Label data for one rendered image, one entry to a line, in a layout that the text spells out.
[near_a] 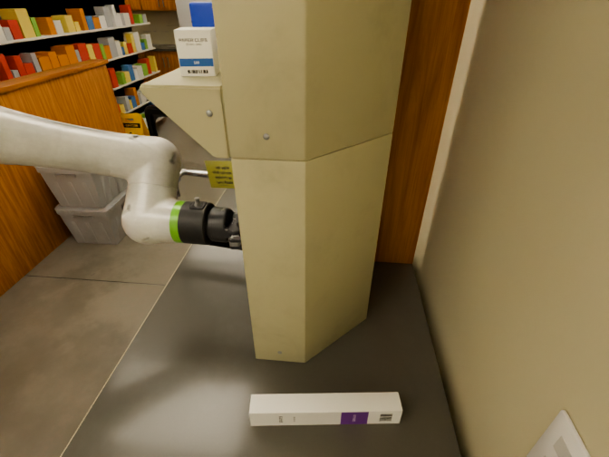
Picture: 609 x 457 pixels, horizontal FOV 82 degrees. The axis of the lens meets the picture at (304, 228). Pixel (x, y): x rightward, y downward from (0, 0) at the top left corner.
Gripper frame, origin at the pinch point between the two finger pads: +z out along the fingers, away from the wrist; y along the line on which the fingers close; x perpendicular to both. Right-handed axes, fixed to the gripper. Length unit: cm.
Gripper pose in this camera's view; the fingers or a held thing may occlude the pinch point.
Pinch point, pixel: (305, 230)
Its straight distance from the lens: 73.4
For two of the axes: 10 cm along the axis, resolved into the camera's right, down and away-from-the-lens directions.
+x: -0.1, 8.3, 5.6
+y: 1.1, -5.6, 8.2
